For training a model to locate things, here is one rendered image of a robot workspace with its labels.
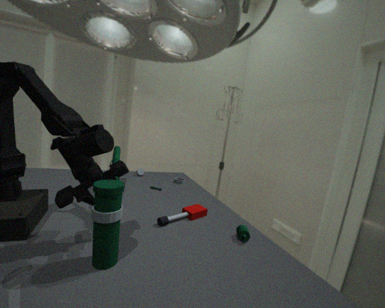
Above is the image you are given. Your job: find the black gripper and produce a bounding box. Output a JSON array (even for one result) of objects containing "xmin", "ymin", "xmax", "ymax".
[{"xmin": 55, "ymin": 157, "xmax": 130, "ymax": 209}]

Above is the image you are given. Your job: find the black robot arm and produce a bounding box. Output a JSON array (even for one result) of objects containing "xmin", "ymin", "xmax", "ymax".
[{"xmin": 0, "ymin": 61, "xmax": 114, "ymax": 202}]

